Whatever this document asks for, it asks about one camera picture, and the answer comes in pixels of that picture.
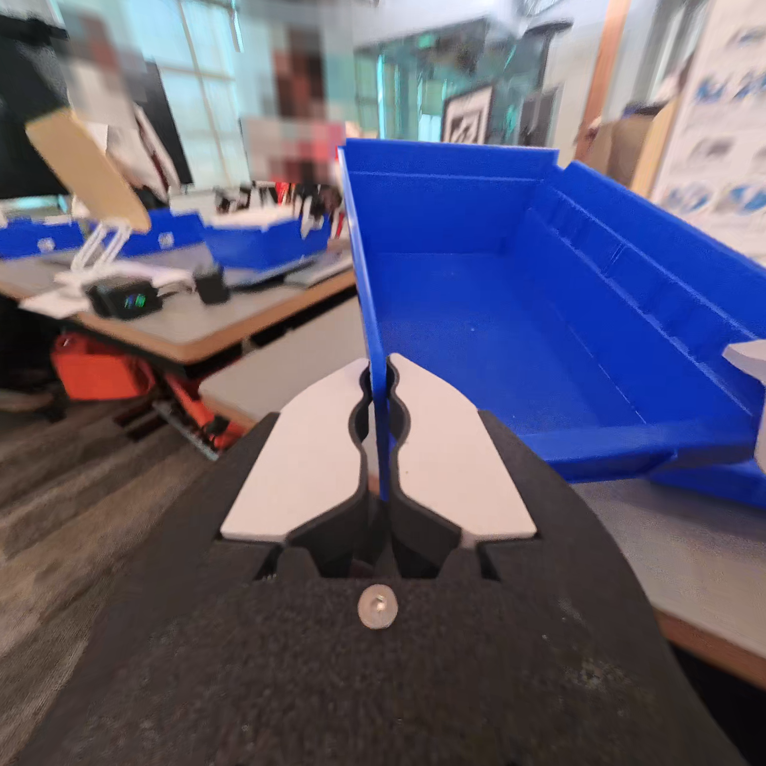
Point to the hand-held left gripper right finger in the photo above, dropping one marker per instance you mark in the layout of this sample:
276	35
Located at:
461	473

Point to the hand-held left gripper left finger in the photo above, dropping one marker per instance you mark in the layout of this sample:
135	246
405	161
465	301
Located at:
293	473

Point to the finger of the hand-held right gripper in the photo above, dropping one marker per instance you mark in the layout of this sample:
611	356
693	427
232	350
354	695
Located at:
755	359

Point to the grey table with wooden edge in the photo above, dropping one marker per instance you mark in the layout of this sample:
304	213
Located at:
179	329

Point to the grey laptop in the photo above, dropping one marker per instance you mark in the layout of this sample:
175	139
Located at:
317	272

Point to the orange bag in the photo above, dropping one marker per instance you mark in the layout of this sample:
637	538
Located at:
102	371

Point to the wooden document board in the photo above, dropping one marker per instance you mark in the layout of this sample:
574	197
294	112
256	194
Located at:
655	149

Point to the printed instruction sheet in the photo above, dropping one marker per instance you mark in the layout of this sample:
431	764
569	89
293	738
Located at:
718	119

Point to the tan cardboard box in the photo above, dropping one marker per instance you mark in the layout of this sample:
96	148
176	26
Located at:
622	149

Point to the framed picture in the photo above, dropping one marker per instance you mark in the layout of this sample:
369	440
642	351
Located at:
470	117

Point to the wooden board document stand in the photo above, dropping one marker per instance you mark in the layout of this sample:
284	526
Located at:
90	173

